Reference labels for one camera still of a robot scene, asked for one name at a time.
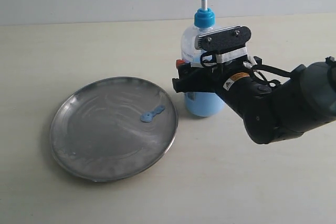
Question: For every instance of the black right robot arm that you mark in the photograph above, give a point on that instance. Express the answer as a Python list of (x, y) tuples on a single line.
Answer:
[(274, 104)]

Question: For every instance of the round stainless steel plate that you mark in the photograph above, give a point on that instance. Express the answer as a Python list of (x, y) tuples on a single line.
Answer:
[(96, 133)]

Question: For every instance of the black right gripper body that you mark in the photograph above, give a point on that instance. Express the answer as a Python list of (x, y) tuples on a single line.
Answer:
[(212, 79)]

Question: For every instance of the blue soap blob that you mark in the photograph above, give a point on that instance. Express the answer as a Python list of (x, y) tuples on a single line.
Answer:
[(148, 116)]

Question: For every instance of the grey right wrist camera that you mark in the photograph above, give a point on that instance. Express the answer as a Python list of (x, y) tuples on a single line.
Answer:
[(222, 45)]

